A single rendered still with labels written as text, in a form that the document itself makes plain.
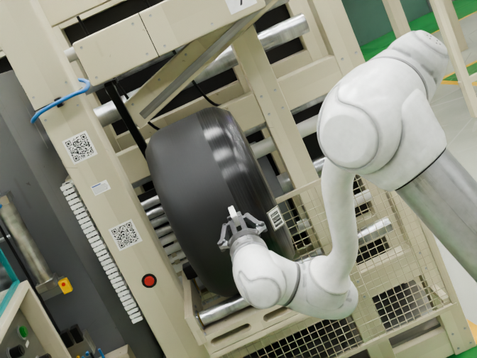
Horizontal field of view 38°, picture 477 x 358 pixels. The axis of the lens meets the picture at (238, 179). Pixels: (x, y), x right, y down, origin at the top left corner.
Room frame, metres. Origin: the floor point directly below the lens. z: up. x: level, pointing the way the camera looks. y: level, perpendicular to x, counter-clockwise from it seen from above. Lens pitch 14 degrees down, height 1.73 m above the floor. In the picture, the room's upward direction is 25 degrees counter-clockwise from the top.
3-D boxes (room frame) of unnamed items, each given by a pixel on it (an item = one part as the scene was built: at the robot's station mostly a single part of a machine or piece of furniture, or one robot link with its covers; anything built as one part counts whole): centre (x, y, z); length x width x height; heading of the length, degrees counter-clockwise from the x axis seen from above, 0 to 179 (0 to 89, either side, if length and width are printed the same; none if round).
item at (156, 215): (2.44, 0.34, 1.05); 0.20 x 0.15 x 0.30; 90
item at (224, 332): (1.92, 0.12, 0.83); 0.36 x 0.09 x 0.06; 90
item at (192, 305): (2.06, 0.29, 0.90); 0.40 x 0.03 x 0.10; 0
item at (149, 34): (2.36, -0.01, 1.71); 0.61 x 0.25 x 0.15; 90
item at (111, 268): (2.01, 0.46, 1.19); 0.05 x 0.04 x 0.48; 0
